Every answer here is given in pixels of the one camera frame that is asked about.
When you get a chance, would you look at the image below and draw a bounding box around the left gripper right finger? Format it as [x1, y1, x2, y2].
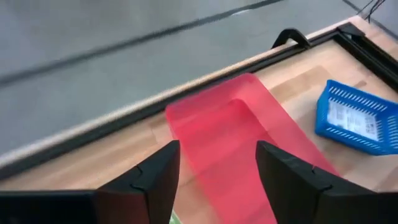
[256, 139, 398, 224]

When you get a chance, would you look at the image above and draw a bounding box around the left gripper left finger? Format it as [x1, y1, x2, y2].
[0, 139, 181, 224]

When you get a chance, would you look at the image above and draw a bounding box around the translucent pink plastic bin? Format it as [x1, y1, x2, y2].
[165, 73, 341, 224]

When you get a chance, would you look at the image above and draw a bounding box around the light green object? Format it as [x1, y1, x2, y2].
[169, 210, 184, 224]

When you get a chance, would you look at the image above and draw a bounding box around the blue slotted plastic basket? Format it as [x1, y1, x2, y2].
[314, 79, 398, 156]

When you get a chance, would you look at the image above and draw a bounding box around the white printed label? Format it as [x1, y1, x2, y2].
[326, 98, 381, 141]

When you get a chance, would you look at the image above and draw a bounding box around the black aluminium table frame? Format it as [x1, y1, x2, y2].
[0, 21, 398, 182]

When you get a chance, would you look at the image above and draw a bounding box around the black frame handle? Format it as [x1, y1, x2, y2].
[272, 28, 311, 49]

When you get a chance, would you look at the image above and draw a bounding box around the black floor cable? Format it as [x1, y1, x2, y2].
[357, 0, 387, 23]

